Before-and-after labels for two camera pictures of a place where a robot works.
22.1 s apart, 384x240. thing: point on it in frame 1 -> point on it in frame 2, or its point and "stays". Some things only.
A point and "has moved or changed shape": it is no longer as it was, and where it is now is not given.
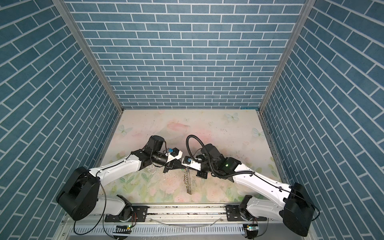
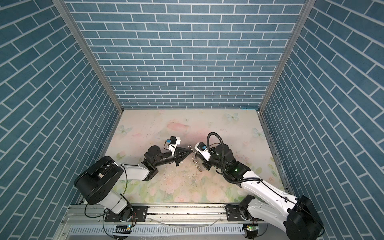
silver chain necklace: x=187 y=180 has moved or changed shape
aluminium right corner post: x=306 y=7 stays
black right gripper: x=201 y=174 -> x=205 y=163
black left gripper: x=174 y=165 -> x=178 y=155
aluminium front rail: x=186 y=213 stays
